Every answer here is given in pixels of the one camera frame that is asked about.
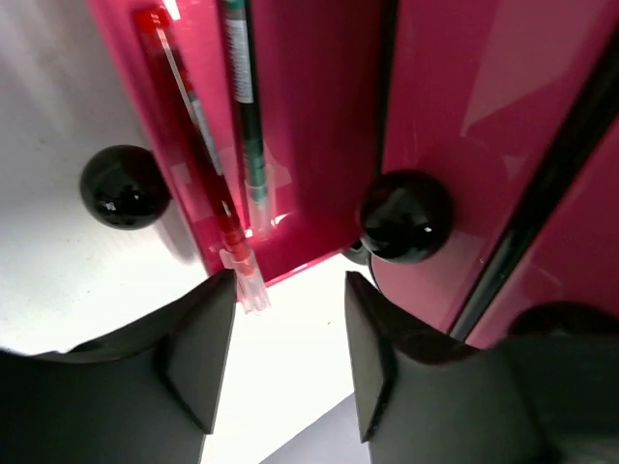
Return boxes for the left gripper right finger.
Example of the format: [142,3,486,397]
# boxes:
[344,272,618,463]

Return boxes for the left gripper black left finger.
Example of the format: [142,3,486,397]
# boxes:
[1,270,237,463]

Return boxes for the pink drawer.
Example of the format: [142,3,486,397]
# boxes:
[89,1,382,283]
[371,1,618,332]
[466,125,618,348]

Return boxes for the red pen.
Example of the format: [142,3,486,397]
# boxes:
[132,6,270,313]

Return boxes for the green pen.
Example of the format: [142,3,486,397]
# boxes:
[221,0,275,240]

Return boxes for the black drawer cabinet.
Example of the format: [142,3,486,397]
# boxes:
[360,36,618,340]

